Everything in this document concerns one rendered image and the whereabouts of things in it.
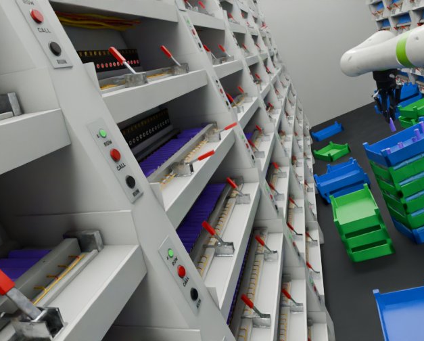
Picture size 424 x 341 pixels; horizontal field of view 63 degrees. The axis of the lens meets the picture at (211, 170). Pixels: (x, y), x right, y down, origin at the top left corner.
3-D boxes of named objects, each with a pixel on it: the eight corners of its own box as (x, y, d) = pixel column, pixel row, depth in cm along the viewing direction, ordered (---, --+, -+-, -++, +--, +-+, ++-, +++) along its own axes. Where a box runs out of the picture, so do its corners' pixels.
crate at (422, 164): (432, 146, 166) (427, 131, 164) (462, 153, 146) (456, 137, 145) (373, 172, 169) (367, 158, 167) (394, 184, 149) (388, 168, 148)
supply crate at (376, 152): (427, 131, 164) (422, 116, 163) (456, 137, 145) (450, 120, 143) (367, 158, 167) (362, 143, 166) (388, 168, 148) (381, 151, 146)
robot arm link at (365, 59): (434, 55, 107) (420, 22, 105) (404, 74, 107) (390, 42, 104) (364, 69, 143) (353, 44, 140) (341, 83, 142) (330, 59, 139)
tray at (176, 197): (235, 141, 112) (230, 111, 109) (170, 237, 56) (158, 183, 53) (177, 147, 117) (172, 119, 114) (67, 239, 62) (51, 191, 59)
